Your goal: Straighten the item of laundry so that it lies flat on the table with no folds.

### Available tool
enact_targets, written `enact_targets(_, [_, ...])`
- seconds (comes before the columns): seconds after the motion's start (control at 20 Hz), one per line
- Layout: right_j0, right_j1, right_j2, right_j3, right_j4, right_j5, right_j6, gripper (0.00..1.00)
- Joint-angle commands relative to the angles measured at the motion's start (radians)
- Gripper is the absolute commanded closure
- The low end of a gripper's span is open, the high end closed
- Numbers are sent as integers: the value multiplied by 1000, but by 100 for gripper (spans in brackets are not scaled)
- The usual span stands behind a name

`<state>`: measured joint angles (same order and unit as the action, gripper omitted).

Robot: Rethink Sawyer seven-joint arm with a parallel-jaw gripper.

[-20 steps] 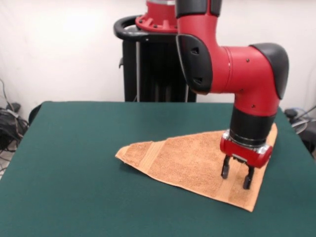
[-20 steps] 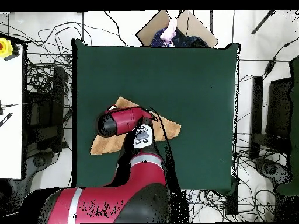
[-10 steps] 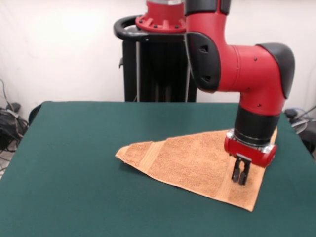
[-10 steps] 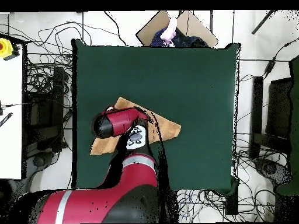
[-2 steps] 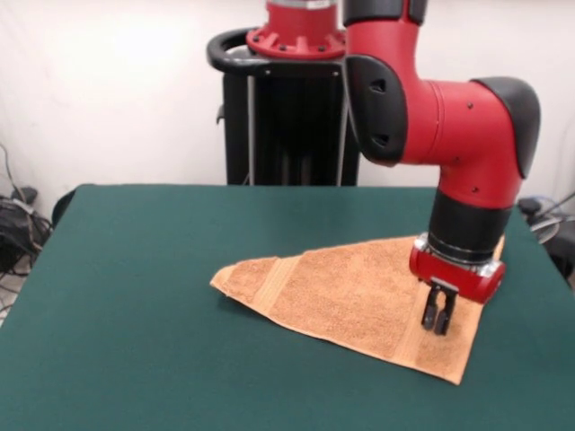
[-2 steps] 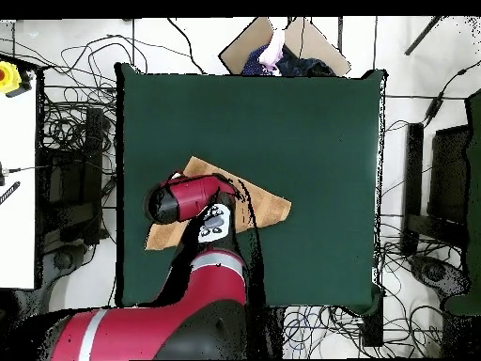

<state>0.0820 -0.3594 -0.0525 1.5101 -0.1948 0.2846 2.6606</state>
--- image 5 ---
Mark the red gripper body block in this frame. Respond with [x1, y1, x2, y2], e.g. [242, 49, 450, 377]
[408, 232, 508, 305]

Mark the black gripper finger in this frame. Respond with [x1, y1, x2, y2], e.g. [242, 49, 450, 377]
[435, 286, 460, 338]
[420, 278, 446, 332]

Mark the orange terry towel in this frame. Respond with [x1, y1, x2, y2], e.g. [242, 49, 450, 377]
[209, 233, 507, 386]

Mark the dark green tablecloth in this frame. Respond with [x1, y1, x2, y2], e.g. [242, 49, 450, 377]
[0, 182, 575, 431]

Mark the black cable tangle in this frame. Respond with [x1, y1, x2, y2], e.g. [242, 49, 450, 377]
[0, 143, 54, 315]
[516, 192, 575, 279]

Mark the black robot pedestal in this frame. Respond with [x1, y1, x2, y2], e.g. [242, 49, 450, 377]
[206, 27, 360, 187]

